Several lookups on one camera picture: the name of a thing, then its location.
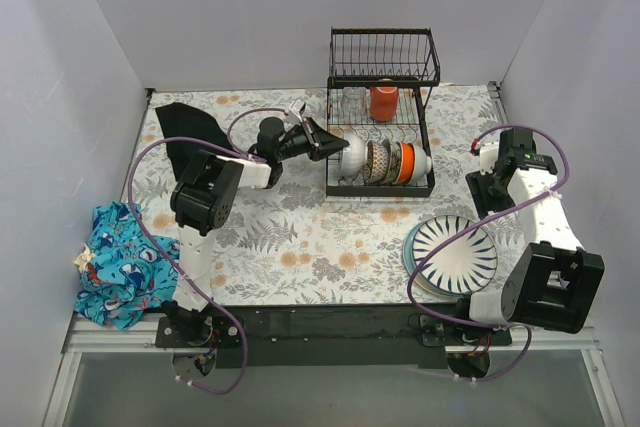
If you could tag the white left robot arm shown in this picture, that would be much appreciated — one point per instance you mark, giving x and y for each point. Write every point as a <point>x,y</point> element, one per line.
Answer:
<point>207,182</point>

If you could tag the black wire dish rack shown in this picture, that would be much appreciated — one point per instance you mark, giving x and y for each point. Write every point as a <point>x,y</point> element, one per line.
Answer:
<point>379,84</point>

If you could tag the orange bowl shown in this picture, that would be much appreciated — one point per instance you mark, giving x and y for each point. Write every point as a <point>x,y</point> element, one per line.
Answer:
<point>407,163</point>

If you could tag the green celadon bowl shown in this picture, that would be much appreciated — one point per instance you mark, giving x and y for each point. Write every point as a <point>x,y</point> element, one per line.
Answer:
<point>387,179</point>

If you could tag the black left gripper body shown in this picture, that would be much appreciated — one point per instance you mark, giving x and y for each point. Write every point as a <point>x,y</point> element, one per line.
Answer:
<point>310,136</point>

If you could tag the orange ceramic mug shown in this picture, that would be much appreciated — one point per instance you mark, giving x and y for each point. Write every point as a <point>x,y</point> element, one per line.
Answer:
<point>383,102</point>

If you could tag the white bowl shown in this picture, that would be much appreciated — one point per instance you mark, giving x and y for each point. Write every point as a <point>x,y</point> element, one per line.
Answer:
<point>422,164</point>

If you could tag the blue striped white plate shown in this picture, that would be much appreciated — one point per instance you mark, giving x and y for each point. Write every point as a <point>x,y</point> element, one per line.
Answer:
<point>466,266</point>

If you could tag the blue patterned dark bowl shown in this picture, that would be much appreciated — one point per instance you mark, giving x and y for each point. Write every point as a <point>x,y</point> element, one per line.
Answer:
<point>378,161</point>

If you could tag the cream pink bowl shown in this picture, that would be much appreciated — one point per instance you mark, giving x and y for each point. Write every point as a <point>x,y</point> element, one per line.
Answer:
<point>353,157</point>

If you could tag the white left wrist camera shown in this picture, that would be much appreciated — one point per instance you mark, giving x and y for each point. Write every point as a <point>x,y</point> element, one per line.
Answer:
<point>295,111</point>

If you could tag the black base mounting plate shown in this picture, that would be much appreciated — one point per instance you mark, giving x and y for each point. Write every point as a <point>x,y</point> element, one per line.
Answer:
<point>323,335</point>

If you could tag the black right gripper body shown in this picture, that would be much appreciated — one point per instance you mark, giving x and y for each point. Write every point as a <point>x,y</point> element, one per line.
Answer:
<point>480,189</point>

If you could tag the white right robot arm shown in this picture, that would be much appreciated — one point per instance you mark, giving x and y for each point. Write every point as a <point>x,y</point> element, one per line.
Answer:
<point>555,280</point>

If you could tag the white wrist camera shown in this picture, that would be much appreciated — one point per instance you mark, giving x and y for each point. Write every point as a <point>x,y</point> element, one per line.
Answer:
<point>295,111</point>
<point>487,154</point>

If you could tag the clear faceted glass tumbler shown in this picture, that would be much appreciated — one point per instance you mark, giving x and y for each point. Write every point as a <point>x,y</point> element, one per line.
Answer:
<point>353,103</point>

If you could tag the floral table mat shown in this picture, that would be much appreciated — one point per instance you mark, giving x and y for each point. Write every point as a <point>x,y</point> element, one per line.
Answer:
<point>294,245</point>

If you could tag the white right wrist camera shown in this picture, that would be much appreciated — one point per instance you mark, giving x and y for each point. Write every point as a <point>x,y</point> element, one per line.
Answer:
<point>487,154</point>

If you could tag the blue patterned cloth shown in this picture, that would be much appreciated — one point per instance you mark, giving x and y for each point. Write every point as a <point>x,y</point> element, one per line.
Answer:
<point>121,271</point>

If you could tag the black cloth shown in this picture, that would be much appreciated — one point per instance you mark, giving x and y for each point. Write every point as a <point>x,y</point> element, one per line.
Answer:
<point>181,120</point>

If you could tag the light green small bowl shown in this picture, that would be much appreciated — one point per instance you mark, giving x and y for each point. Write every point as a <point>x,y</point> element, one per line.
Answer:
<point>396,162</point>

